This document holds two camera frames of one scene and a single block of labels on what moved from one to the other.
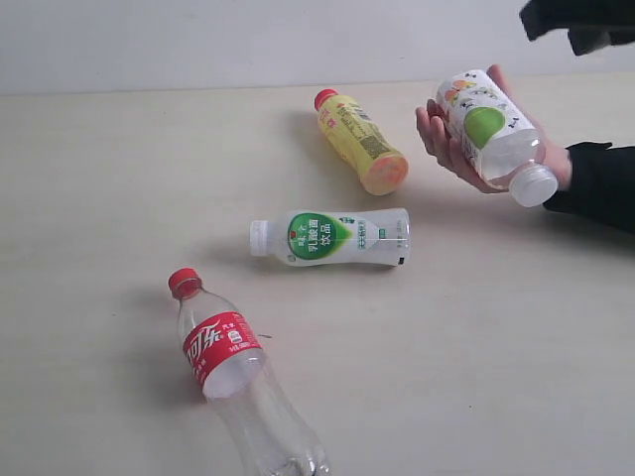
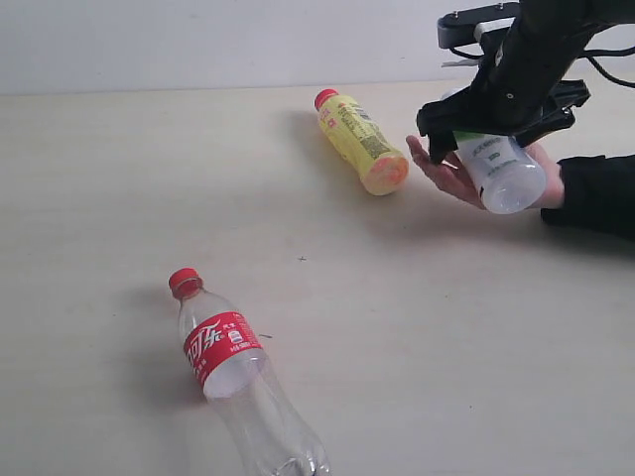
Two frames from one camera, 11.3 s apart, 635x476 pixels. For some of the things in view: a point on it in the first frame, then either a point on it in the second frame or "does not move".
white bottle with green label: [333, 237] to [511, 178]
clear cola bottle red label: [228, 359] does not move
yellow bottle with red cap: [356, 138] does not move
